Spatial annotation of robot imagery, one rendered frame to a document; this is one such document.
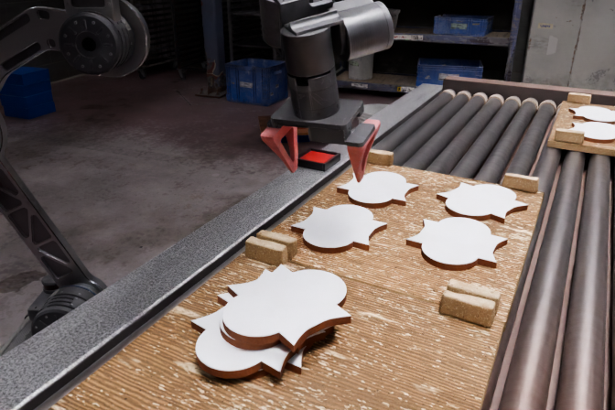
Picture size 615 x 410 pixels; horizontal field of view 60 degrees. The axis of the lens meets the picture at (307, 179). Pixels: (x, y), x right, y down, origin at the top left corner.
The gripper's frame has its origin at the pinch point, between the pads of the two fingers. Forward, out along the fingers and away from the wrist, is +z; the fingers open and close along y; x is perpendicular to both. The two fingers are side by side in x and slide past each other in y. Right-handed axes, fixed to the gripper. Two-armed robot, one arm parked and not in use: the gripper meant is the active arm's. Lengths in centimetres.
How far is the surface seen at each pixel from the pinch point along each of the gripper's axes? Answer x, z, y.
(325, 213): -5.0, 12.2, 3.9
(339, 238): 1.1, 10.9, -1.1
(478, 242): -6.2, 13.4, -19.1
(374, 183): -19.4, 15.9, 1.1
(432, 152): -48, 27, -2
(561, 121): -78, 33, -27
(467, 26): -440, 141, 67
